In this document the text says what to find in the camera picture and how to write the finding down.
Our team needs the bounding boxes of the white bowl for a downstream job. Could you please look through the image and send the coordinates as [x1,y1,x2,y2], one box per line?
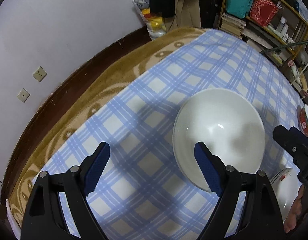
[173,88,266,193]

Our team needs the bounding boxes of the blue checked bedsheet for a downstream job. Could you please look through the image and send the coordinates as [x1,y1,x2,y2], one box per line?
[40,29,307,240]

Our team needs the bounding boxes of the red patterned bag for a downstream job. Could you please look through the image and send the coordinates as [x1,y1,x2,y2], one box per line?
[249,0,282,28]

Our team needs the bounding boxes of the clear plastic bag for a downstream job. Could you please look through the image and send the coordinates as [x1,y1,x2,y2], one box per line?
[131,0,167,40]

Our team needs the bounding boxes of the stack of books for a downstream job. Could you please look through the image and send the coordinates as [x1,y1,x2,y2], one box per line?
[220,12,247,39]

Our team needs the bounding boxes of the wall socket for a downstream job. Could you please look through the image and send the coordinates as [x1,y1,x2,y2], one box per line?
[32,66,47,82]

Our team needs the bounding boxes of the dark long pole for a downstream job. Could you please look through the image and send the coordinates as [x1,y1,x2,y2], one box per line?
[260,39,308,55]

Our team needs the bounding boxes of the beige trousers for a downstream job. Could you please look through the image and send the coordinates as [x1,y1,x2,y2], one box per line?
[174,0,202,29]

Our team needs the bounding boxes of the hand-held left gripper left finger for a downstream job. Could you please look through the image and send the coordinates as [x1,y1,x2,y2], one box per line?
[20,142,111,240]

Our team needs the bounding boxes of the brown patterned blanket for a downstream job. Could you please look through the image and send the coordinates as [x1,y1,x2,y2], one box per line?
[9,27,212,230]

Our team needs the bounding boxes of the white cherry print plate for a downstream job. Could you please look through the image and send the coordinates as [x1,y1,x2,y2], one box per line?
[269,167,302,227]

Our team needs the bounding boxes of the person's right hand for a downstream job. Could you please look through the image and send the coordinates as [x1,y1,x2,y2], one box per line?
[284,187,307,233]

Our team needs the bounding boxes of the red patterned bowl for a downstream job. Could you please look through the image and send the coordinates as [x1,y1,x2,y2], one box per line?
[297,104,308,140]

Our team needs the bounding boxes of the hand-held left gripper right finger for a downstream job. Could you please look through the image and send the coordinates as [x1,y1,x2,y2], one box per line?
[194,141,284,240]

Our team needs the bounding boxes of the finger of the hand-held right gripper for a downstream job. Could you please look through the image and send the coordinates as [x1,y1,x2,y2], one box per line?
[273,125,308,171]

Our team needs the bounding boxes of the wooden shelf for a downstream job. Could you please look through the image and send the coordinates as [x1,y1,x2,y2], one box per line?
[214,0,308,63]

